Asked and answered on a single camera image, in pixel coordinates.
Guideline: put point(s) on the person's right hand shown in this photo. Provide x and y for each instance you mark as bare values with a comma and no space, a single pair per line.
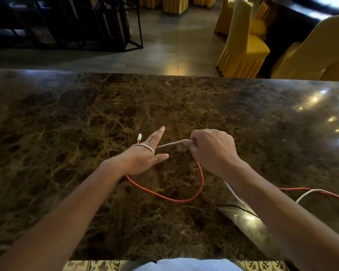
214,152

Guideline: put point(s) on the person's left hand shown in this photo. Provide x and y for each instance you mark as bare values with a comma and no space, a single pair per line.
135,160

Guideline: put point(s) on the person's right forearm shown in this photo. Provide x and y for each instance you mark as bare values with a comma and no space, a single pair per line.
288,228

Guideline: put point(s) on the person's left forearm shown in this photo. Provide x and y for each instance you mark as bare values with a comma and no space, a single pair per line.
59,222

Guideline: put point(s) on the person's white shirt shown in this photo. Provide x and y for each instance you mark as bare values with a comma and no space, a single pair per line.
186,265

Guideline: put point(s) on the black metal shelf rack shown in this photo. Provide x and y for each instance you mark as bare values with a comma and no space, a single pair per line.
73,25

